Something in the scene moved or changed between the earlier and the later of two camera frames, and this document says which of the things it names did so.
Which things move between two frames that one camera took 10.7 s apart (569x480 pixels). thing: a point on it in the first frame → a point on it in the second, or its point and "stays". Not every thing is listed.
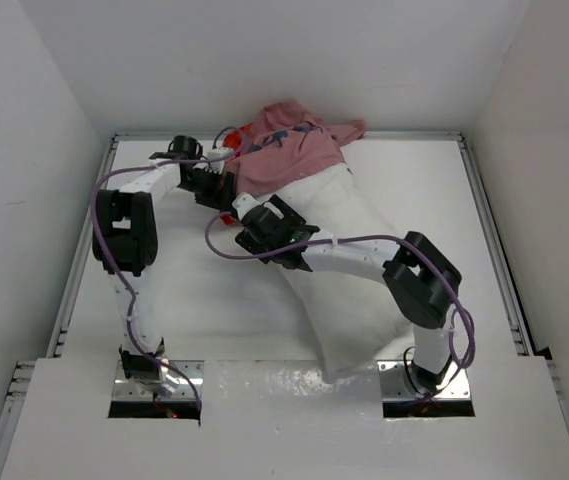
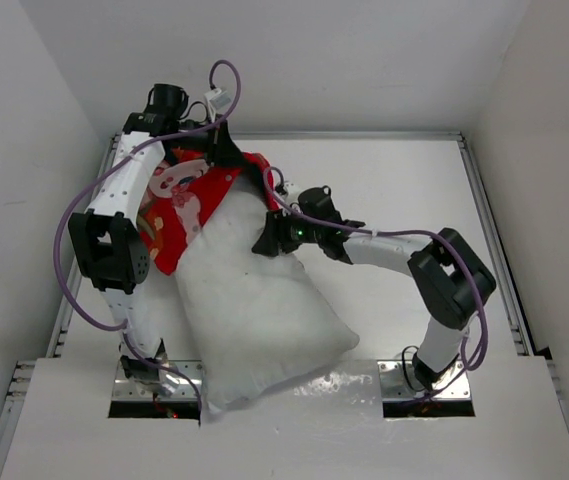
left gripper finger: x=229 y=190 → x=226 y=153
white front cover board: x=285 y=420 stays
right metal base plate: x=395 y=388 stays
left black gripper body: x=205 y=186 → x=202 y=142
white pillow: x=352 y=321 → x=256 y=320
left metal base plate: x=174 y=382 stays
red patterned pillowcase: x=287 y=138 → x=181 y=192
